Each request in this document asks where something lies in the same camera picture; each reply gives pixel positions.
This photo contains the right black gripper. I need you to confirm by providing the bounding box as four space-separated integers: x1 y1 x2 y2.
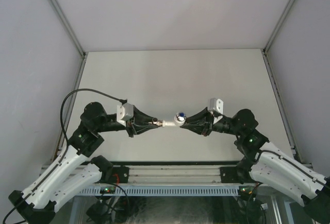
179 108 242 137

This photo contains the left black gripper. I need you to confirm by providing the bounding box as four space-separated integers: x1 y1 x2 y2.
96 105 159 137

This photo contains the white plastic water faucet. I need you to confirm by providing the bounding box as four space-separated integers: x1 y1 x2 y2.
162 112 187 127

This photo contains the silver threaded pipe fitting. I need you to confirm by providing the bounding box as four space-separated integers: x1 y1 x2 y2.
152 117 166 127

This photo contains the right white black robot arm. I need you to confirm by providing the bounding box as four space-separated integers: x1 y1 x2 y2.
177 108 329 223

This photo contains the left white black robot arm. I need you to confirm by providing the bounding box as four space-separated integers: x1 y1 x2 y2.
8 102 158 223

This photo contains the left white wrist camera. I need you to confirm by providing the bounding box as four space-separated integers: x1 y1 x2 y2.
117 103 134 127

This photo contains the left black camera cable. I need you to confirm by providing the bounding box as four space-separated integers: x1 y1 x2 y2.
59 88 128 147

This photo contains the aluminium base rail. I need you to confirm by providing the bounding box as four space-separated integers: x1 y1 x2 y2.
112 163 243 185

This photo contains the grey slotted cable duct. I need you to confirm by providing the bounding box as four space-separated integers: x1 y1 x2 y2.
77 185 253 197

